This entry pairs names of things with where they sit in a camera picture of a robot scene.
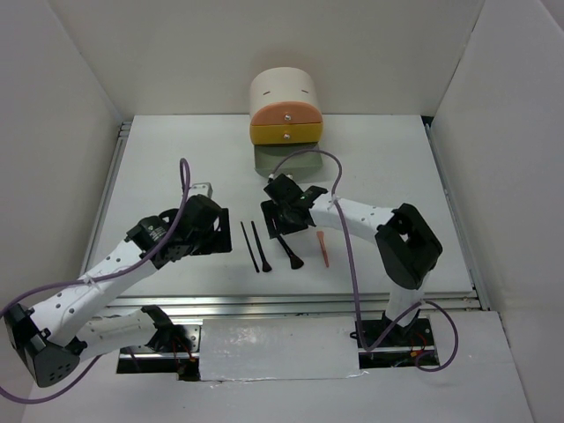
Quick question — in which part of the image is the grey bottom drawer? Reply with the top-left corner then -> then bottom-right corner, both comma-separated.
254,143 -> 323,180

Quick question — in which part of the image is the large black makeup brush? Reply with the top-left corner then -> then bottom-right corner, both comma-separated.
270,219 -> 304,270

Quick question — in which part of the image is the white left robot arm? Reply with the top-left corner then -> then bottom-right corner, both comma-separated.
5,194 -> 232,388

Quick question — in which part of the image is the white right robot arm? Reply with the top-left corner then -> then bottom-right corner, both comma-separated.
261,174 -> 443,352

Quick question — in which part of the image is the thin black makeup brush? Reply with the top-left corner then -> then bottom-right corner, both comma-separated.
240,221 -> 260,273

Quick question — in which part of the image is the black flat makeup brush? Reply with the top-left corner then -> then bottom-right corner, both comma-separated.
251,221 -> 272,273

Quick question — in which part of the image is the cream round drawer organizer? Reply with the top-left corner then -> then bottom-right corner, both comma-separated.
249,67 -> 322,119

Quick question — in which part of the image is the white foam board cover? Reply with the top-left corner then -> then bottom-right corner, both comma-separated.
199,316 -> 362,382

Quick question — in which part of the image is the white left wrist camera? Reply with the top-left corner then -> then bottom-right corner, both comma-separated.
189,182 -> 213,199

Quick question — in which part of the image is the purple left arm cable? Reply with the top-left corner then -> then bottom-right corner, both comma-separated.
0,157 -> 193,404

